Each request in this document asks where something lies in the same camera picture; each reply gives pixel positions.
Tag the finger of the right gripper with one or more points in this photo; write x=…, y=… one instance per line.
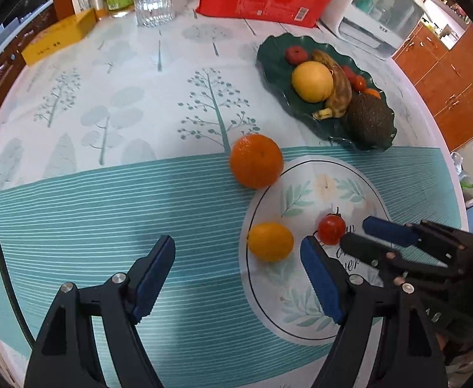
x=380, y=257
x=448, y=245

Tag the dark brown avocado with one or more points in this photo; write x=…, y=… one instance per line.
x=370, y=123

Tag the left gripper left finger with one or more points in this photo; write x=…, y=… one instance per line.
x=65, y=352

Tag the tree pattern tablecloth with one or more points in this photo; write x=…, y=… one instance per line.
x=125, y=137

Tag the large yellow orange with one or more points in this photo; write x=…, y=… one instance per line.
x=312, y=81

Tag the small red tomato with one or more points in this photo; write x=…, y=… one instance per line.
x=359, y=83

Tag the dark green scalloped plate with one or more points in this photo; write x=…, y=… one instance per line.
x=276, y=72

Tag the yellow cardboard box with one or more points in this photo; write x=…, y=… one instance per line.
x=64, y=33

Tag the small yellow kumquat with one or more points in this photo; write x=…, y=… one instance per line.
x=270, y=241

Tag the cherry tomato with stem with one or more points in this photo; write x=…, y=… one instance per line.
x=331, y=227

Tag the spotted ripe banana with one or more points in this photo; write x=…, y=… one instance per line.
x=337, y=103

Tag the white countertop sterilizer appliance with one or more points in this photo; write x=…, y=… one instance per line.
x=379, y=27

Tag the clear drinking glass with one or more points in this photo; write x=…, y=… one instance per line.
x=151, y=13

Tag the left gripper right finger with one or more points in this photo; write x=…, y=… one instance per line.
x=408, y=353

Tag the red lychee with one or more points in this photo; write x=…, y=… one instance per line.
x=349, y=73
x=296, y=55

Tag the mandarin orange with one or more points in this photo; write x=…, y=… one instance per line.
x=256, y=161
x=373, y=92

